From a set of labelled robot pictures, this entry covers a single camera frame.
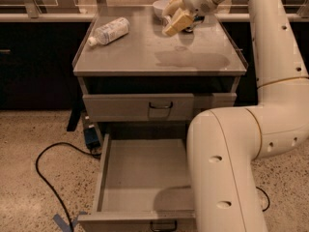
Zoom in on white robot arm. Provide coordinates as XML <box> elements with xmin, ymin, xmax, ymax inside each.
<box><xmin>162</xmin><ymin>0</ymin><xmax>309</xmax><ymax>232</ymax></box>

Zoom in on white counter rail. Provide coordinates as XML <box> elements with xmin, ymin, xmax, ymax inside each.
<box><xmin>0</xmin><ymin>12</ymin><xmax>309</xmax><ymax>23</ymax></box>

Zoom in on clear plastic water bottle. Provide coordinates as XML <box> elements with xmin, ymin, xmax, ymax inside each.
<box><xmin>88</xmin><ymin>17</ymin><xmax>130</xmax><ymax>46</ymax></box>

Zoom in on closed grey top drawer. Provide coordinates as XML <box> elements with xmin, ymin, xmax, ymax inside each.
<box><xmin>83</xmin><ymin>93</ymin><xmax>237</xmax><ymax>122</ymax></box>

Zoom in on black cable right floor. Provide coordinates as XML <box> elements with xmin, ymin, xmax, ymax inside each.
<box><xmin>256</xmin><ymin>186</ymin><xmax>271</xmax><ymax>213</ymax></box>

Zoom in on open grey middle drawer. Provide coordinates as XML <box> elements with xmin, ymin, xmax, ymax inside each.
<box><xmin>78</xmin><ymin>135</ymin><xmax>196</xmax><ymax>232</ymax></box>

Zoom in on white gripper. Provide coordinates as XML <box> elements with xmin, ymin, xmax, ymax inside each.
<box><xmin>162</xmin><ymin>0</ymin><xmax>219</xmax><ymax>37</ymax></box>

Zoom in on grey drawer cabinet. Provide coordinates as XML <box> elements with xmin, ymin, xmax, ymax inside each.
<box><xmin>73</xmin><ymin>6</ymin><xmax>246</xmax><ymax>139</ymax></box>

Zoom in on blue tape floor mark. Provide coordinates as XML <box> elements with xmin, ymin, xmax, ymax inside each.
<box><xmin>53</xmin><ymin>211</ymin><xmax>87</xmax><ymax>232</ymax></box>

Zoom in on white bowl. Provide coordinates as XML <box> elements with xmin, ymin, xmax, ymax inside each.
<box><xmin>153</xmin><ymin>0</ymin><xmax>169</xmax><ymax>19</ymax></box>

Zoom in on blue power adapter box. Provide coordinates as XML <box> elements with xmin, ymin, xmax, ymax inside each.
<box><xmin>83</xmin><ymin>125</ymin><xmax>100</xmax><ymax>150</ymax></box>

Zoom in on redbull can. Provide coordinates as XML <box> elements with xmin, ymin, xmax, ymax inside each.
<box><xmin>183</xmin><ymin>16</ymin><xmax>205</xmax><ymax>33</ymax></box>

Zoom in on black cable floor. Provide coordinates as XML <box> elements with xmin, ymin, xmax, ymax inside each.
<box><xmin>256</xmin><ymin>186</ymin><xmax>271</xmax><ymax>213</ymax></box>
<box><xmin>35</xmin><ymin>141</ymin><xmax>102</xmax><ymax>232</ymax></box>

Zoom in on black cable left floor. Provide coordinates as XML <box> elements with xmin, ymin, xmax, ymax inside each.
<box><xmin>35</xmin><ymin>141</ymin><xmax>102</xmax><ymax>232</ymax></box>

